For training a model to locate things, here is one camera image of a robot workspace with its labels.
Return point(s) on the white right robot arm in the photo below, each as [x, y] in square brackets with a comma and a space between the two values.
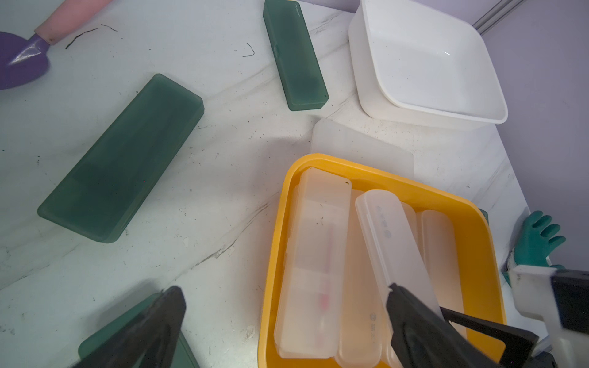
[557, 297]

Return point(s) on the clear pencil case pink pen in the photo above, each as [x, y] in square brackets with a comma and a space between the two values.
[309, 315]

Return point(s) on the green pencil case back angled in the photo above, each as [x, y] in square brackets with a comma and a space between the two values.
[101, 194]

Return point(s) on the white plastic storage box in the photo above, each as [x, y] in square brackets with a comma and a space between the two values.
[415, 65]

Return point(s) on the purple pink garden trowel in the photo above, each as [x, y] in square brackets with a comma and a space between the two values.
[25, 60]

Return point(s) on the green pencil case front left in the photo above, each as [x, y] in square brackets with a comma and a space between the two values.
[183, 356]

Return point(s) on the green pencil case front right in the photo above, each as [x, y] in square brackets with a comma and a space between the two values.
[485, 215]

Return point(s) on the green pencil case back upright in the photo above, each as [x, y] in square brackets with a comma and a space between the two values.
[297, 63]

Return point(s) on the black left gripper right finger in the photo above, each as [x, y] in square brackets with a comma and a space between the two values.
[421, 338]

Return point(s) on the yellow plastic tray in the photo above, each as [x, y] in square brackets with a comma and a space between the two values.
[479, 275]

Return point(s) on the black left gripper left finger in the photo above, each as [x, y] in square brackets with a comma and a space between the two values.
[148, 340]

